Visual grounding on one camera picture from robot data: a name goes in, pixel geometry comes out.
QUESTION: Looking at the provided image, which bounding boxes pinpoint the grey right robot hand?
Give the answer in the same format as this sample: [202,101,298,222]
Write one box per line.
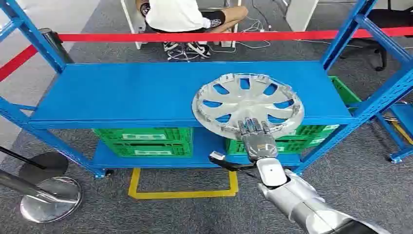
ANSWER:
[237,117,280,162]

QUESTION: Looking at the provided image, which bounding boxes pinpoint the green plastic crate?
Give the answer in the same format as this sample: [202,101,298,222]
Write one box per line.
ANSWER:
[225,76,362,156]
[93,128,193,158]

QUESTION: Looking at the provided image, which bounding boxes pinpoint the white desk leg panel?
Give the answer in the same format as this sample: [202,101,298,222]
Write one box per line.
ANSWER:
[285,0,320,32]

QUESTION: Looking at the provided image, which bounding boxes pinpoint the person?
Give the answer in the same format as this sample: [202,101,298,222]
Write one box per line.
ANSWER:
[135,0,249,59]

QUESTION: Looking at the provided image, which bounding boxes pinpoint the white floor cables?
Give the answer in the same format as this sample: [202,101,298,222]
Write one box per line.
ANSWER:
[206,0,273,54]

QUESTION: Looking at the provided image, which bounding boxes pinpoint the black bracket with silver tip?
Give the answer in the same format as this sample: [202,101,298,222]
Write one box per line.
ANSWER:
[208,151,259,180]

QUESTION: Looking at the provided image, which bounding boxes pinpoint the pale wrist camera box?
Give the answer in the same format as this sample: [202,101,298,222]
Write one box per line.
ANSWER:
[256,157,288,189]

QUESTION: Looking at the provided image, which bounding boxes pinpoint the blue metal shelf rack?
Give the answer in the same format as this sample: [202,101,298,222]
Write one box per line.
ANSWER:
[375,102,413,164]
[0,0,413,180]

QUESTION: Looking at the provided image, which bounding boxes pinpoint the red barrier belt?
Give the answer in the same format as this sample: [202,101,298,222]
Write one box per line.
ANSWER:
[58,26,413,43]
[0,44,38,82]

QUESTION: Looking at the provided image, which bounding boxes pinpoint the black stanchion with dark base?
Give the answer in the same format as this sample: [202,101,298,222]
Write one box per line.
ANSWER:
[0,146,69,186]

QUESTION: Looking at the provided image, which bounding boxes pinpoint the black office chair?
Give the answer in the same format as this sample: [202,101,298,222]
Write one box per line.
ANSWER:
[338,9,413,72]

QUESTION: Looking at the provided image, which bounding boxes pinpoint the chrome stanchion post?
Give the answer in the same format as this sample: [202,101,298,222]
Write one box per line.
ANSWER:
[38,28,75,65]

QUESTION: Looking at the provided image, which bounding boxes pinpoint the chrome stool base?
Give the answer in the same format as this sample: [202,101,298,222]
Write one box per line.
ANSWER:
[166,42,202,62]

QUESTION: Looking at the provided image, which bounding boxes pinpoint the silver plastic wheel hubcap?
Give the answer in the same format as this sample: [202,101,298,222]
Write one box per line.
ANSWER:
[191,73,305,140]

